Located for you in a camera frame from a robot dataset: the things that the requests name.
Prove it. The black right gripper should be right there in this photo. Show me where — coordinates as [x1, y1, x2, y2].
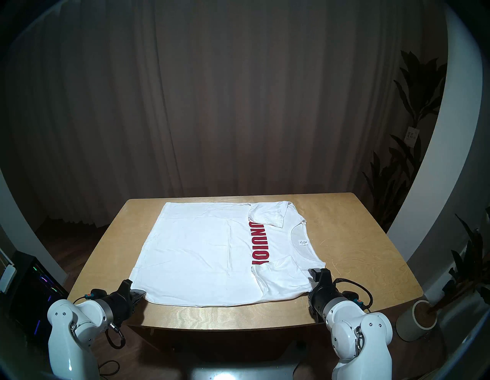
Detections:
[307, 268, 344, 321]

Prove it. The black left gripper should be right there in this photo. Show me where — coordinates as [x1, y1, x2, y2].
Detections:
[107, 279, 147, 326]

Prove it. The white t-shirt with red print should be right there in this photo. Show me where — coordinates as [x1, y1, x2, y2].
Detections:
[129, 200, 327, 308]

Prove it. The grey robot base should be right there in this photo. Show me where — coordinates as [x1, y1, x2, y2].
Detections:
[184, 362, 299, 380]

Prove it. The black computer case with lights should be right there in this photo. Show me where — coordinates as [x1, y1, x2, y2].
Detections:
[8, 251, 69, 345]

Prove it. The white round plant pot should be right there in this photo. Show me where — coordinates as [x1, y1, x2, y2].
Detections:
[395, 300, 438, 342]

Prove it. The small white box device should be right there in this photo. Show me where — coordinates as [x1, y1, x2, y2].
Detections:
[0, 264, 16, 293]

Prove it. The small dark potted plant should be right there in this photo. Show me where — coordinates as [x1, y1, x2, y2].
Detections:
[433, 209, 490, 313]

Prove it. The brown pleated curtain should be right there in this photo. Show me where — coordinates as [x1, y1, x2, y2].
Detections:
[0, 0, 448, 226]

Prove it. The tall dark leafy plant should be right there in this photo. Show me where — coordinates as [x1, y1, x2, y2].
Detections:
[362, 50, 448, 230]

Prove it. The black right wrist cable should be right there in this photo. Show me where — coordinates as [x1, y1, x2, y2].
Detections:
[332, 278, 374, 311]

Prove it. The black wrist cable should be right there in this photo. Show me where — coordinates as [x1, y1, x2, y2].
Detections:
[332, 278, 374, 311]
[73, 289, 127, 350]

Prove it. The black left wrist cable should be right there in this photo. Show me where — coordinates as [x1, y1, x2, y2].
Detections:
[73, 289, 127, 350]

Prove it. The black floor cable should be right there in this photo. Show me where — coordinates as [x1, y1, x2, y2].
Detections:
[98, 360, 120, 378]

